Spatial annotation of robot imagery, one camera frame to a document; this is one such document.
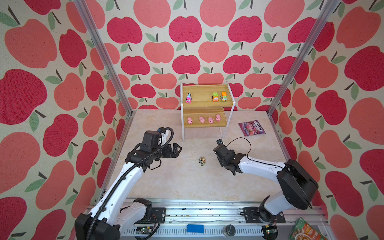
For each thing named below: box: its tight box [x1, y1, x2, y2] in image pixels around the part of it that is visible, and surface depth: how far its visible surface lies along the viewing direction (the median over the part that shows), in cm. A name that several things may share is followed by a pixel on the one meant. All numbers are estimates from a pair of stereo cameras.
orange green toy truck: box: [220, 91, 228, 102], surface depth 82 cm
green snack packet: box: [289, 217, 329, 240], surface depth 70 cm
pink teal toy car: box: [185, 92, 193, 104], surface depth 81 cm
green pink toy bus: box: [198, 156, 206, 167], surface depth 93 cm
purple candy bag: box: [238, 120, 267, 137], surface depth 110 cm
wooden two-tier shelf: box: [180, 81, 236, 142], surface depth 89 cm
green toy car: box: [212, 92, 219, 103], surface depth 82 cm
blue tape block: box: [186, 224, 204, 233], surface depth 72 cm
